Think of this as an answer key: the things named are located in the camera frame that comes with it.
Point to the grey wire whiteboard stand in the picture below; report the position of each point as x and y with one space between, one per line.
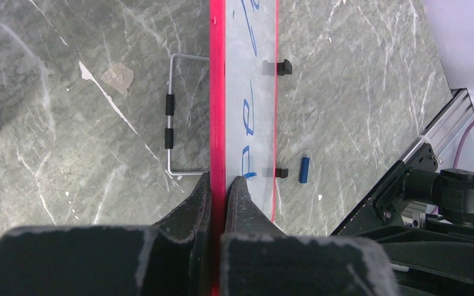
170 106

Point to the blue marker cap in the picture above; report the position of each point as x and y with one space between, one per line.
304 170

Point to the beige tape scrap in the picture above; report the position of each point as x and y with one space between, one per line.
119 76

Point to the pink-framed whiteboard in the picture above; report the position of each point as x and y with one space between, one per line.
243 55

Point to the black whiteboard foot clip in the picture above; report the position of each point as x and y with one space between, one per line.
284 68
281 173

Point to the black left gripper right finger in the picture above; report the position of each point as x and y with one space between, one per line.
257 258

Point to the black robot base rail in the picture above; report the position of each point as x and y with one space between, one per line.
384 203

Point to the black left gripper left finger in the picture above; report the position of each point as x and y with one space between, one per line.
170 257

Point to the aluminium extrusion rail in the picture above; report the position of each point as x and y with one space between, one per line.
444 128

